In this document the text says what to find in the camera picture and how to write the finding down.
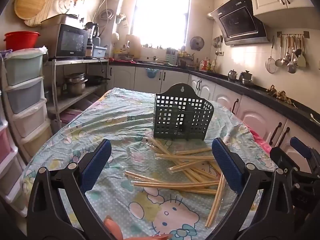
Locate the green plastic utensil basket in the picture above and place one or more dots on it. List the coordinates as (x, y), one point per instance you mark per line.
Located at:
(170, 125)

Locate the white round dispenser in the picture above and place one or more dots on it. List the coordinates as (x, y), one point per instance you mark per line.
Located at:
(115, 38)

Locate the red cloth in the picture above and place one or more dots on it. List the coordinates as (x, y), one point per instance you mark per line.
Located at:
(122, 60)

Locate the bunch of hanging steel utensils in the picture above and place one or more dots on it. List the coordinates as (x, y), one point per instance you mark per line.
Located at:
(218, 43)

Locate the black frying pan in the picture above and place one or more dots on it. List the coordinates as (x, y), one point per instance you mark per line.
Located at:
(96, 80)

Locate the pink plastic drawer tower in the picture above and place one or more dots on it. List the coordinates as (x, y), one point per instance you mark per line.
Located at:
(7, 140)

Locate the metal shelf rack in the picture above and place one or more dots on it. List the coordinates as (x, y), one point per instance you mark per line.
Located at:
(75, 98)

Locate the wall utensil rail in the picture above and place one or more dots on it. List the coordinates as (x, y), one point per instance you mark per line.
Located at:
(292, 33)

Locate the blue hanging bin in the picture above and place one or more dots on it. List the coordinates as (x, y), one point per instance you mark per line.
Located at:
(151, 73)

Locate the kitchen window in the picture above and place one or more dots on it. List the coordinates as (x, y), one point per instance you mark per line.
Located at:
(160, 15)

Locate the steel teapot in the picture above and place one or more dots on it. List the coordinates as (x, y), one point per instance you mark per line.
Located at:
(232, 75)

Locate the teal knife organizer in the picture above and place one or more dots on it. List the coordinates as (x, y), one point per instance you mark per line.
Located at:
(172, 56)

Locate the bamboo mat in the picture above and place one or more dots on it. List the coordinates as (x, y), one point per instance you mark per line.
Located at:
(46, 15)

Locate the black blender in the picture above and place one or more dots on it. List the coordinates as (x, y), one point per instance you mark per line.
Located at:
(92, 31)

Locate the pale spatula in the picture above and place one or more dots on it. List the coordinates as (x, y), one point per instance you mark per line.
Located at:
(301, 61)

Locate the pink fleece blanket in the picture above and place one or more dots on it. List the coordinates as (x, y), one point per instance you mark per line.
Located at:
(261, 140)

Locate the red plastic basin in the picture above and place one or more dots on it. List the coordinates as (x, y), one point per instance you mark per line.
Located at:
(21, 40)

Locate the ginger roots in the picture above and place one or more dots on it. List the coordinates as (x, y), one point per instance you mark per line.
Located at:
(280, 95)

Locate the small wall fan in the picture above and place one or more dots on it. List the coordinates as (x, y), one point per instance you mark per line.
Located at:
(197, 43)

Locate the group of condiment bottles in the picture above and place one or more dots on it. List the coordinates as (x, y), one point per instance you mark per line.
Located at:
(205, 65)

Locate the steel stockpot with lid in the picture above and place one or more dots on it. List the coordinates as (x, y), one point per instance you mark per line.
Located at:
(75, 85)

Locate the blue plastic box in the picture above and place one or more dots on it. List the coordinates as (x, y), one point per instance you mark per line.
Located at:
(100, 52)

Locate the pile of chopsticks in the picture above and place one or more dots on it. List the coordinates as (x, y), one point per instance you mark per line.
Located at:
(175, 157)

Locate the wall-mounted plastic holder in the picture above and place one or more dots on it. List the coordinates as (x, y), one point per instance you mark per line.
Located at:
(122, 20)

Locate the cartoon cat printed tablecloth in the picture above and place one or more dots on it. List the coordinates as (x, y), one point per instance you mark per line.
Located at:
(112, 120)

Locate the black microwave oven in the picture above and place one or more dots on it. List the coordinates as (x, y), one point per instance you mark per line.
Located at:
(70, 41)

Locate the large steel ladle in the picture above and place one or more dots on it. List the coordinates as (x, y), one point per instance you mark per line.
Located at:
(291, 68)

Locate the pastel plastic drawer tower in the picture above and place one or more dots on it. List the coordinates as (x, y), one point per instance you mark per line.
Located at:
(25, 92)

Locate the brown jar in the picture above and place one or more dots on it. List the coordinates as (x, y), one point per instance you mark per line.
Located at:
(89, 48)

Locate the person's left hand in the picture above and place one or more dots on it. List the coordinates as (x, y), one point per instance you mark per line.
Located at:
(113, 227)

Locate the black dish rack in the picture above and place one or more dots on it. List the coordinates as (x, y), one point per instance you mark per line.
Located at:
(186, 61)

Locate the black range hood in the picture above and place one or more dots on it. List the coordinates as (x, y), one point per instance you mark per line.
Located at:
(237, 22)

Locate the round woven bamboo tray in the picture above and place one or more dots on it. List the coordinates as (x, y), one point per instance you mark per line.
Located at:
(30, 0)

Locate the small steel ladle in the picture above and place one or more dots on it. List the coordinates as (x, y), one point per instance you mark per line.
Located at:
(279, 62)

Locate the beige cutting board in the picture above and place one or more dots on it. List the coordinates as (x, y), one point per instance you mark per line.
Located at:
(133, 46)

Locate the purple plastic box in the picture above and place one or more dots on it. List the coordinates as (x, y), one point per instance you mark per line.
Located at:
(71, 117)

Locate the white base cabinets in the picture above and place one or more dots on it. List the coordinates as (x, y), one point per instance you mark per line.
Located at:
(255, 115)

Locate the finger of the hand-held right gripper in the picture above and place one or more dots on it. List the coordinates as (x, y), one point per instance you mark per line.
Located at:
(300, 147)
(281, 157)

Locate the white plastic colander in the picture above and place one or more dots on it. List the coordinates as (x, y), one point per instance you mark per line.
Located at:
(66, 3)

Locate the steel kettle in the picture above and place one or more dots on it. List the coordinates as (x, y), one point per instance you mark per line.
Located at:
(246, 77)

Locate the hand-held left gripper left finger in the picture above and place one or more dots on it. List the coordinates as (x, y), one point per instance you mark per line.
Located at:
(98, 162)

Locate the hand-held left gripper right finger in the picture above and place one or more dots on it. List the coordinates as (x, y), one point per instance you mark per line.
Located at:
(226, 165)

